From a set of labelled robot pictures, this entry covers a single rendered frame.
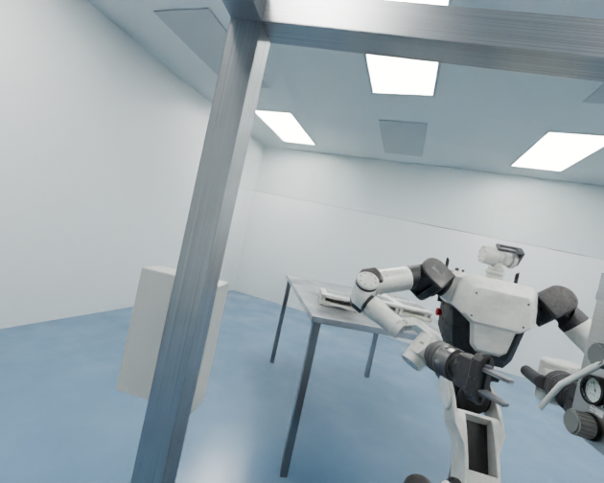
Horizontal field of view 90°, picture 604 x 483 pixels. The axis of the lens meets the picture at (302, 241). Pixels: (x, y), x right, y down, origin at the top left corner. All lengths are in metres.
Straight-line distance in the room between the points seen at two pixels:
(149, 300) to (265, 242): 5.24
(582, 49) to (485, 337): 0.87
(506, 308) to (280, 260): 4.83
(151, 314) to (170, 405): 0.18
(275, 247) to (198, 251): 5.24
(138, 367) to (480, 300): 1.03
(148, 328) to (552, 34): 0.86
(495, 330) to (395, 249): 4.14
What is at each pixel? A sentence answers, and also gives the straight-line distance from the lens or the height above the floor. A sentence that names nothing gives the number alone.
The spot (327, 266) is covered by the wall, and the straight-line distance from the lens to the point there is 5.46.
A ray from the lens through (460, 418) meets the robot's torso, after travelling 1.27.
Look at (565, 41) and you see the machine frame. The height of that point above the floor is 1.65.
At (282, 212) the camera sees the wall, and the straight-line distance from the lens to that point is 5.81.
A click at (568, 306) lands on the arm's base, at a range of 1.38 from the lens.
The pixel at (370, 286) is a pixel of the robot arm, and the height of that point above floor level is 1.17.
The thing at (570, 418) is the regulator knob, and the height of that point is 1.12.
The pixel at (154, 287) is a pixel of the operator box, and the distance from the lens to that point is 0.69.
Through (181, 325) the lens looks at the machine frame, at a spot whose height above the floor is 1.08.
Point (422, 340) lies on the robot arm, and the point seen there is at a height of 1.06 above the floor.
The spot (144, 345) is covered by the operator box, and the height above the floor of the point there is 1.00.
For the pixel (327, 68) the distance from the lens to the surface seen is 0.66.
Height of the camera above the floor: 1.28
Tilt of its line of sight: 1 degrees down
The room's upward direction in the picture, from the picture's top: 12 degrees clockwise
